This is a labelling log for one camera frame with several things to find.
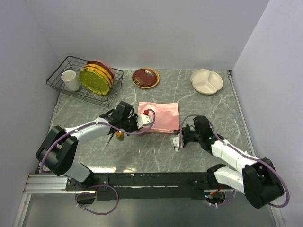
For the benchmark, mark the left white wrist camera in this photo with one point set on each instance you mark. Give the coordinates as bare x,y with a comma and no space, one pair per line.
143,119

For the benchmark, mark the orange plate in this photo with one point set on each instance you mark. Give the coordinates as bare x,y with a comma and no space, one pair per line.
107,74

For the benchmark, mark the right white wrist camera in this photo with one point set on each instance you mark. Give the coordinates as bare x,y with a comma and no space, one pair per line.
177,143

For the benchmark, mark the black utensil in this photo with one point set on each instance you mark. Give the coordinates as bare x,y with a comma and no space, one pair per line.
109,139

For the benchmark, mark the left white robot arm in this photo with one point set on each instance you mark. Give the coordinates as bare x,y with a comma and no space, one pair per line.
58,150

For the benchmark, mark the dark red decorated plate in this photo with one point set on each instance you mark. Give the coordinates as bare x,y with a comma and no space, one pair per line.
146,78

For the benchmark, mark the green polka dot plate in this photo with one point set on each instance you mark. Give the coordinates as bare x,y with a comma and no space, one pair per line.
93,81

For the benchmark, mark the white cup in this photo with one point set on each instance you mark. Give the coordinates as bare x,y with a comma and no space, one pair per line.
71,80

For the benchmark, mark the iridescent metal spoon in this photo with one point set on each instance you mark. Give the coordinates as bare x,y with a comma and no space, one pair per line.
119,135

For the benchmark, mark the cream divided plate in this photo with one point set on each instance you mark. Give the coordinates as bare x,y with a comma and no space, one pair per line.
206,82

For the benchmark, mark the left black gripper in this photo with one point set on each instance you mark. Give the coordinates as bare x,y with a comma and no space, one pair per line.
134,117

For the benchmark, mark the aluminium frame rail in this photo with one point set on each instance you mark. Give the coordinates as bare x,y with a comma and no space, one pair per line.
50,183

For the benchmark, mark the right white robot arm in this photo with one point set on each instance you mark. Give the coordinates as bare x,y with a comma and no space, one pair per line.
274,193

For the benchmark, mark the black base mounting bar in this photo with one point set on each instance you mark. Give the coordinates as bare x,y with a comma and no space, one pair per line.
109,186

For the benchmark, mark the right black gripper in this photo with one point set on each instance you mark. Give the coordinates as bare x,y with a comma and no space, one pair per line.
184,130

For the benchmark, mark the black wire dish rack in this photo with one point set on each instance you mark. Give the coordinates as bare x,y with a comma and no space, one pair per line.
76,64

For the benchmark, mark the dark pink plate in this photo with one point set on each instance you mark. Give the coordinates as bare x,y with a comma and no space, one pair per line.
101,63

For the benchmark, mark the pink satin napkin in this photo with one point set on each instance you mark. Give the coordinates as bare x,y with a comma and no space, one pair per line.
167,116

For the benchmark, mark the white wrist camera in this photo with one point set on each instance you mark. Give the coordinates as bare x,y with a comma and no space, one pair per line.
143,119
177,143

